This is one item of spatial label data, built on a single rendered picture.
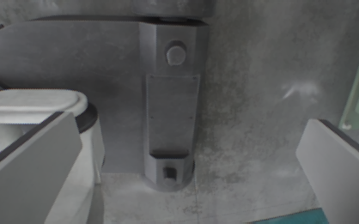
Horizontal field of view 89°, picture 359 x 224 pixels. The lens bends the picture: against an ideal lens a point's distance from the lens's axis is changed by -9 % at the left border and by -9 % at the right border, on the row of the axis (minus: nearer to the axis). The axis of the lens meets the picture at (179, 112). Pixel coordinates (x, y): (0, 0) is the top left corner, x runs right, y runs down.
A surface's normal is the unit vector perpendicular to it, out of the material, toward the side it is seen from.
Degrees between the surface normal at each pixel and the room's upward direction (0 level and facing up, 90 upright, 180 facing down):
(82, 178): 90
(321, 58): 0
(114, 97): 0
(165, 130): 0
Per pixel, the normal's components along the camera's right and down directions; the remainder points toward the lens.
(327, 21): 0.08, 0.51
